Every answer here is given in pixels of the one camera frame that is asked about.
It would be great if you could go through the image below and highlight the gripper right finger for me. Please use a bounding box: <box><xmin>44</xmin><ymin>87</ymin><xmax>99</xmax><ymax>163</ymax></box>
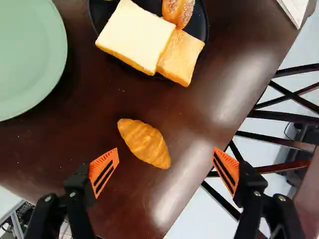
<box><xmin>211</xmin><ymin>147</ymin><xmax>306</xmax><ymax>239</ymax></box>

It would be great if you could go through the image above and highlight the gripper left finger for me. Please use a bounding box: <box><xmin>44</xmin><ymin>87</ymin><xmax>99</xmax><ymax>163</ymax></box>
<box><xmin>24</xmin><ymin>147</ymin><xmax>120</xmax><ymax>239</ymax></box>

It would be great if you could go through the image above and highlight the sugared doughnut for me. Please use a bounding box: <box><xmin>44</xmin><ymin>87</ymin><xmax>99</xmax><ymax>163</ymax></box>
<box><xmin>161</xmin><ymin>0</ymin><xmax>196</xmax><ymax>30</ymax></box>

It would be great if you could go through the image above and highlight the black plate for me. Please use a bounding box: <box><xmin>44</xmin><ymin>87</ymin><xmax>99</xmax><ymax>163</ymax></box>
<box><xmin>87</xmin><ymin>0</ymin><xmax>209</xmax><ymax>81</ymax></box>

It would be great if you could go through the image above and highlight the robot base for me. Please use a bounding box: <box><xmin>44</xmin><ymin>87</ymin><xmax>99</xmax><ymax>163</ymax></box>
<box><xmin>0</xmin><ymin>200</ymin><xmax>36</xmax><ymax>239</ymax></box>

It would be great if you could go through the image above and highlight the dark wooden chair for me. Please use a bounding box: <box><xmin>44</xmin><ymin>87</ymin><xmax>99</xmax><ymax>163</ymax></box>
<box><xmin>200</xmin><ymin>63</ymin><xmax>319</xmax><ymax>222</ymax></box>

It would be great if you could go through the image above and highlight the white bread slice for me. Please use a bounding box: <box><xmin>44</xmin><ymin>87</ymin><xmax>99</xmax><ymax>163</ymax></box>
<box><xmin>95</xmin><ymin>0</ymin><xmax>176</xmax><ymax>76</ymax></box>

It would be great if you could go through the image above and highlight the green plate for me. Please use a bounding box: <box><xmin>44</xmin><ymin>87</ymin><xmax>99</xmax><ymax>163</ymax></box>
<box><xmin>0</xmin><ymin>0</ymin><xmax>68</xmax><ymax>122</ymax></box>

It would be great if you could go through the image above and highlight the dark wooden table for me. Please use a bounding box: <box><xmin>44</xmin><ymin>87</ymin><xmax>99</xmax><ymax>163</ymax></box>
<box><xmin>0</xmin><ymin>0</ymin><xmax>315</xmax><ymax>239</ymax></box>

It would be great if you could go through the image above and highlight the toasted bread slice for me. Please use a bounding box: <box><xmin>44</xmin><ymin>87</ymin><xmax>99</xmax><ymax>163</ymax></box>
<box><xmin>156</xmin><ymin>28</ymin><xmax>206</xmax><ymax>88</ymax></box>

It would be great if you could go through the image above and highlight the croissant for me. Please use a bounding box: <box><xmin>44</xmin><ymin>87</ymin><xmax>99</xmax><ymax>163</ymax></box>
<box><xmin>117</xmin><ymin>118</ymin><xmax>172</xmax><ymax>170</ymax></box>

